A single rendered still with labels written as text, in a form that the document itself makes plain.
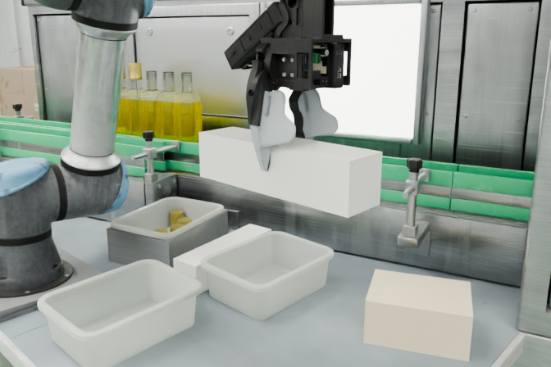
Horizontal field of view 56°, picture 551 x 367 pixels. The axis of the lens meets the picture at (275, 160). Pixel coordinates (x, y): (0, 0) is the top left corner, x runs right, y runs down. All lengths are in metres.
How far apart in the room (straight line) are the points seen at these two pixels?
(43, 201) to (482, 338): 0.81
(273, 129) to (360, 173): 0.11
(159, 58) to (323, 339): 1.01
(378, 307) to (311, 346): 0.12
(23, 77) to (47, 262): 4.79
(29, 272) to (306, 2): 0.75
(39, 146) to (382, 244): 1.00
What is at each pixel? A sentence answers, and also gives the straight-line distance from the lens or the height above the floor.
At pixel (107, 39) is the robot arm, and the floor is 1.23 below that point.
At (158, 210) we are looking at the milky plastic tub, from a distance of 1.28.
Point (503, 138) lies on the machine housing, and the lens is 1.28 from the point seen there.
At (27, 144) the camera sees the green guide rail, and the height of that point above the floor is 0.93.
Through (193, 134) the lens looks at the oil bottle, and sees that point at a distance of 1.37.
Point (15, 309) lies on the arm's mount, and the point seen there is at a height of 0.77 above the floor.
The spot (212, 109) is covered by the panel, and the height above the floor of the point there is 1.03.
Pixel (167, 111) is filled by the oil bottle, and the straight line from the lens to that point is 1.39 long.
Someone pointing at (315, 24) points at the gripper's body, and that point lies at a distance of 0.55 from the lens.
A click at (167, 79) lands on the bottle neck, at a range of 1.40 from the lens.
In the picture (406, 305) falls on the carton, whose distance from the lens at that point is 0.85.
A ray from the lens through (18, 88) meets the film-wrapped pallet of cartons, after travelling 5.90.
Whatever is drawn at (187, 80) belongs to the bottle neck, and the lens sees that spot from 1.37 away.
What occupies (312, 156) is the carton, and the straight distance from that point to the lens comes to 0.55.
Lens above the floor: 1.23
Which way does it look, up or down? 13 degrees down
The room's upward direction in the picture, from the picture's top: straight up
